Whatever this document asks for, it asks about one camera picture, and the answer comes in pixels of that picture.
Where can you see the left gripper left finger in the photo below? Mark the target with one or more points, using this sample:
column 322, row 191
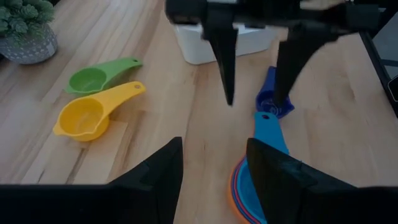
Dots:
column 164, row 174

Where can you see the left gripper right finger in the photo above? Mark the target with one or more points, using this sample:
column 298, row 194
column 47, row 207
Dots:
column 273, row 180

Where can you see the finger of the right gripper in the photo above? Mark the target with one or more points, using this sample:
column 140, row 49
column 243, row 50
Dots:
column 292, row 59
column 225, row 56

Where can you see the red measuring cup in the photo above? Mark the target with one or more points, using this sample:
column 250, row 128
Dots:
column 237, row 186

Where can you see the large blue measuring cup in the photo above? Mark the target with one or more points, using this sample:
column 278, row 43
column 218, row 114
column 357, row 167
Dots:
column 235, row 186

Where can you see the orange measuring cup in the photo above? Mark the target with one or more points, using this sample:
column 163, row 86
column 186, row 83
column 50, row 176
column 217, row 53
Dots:
column 231, row 199

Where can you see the light blue measuring cup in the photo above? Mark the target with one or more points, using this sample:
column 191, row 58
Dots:
column 269, row 133

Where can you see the small dark blue measuring cup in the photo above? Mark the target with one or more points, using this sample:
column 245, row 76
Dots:
column 267, row 102

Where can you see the yellow measuring cup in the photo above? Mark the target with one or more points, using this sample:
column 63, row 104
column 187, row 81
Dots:
column 82, row 118

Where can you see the green measuring cup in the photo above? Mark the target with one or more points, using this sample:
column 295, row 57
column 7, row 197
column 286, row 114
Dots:
column 88, row 81

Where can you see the white plastic basket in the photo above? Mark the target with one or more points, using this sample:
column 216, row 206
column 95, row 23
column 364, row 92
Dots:
column 192, row 46

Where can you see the green succulent in grey pot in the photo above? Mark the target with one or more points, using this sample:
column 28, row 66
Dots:
column 25, row 34

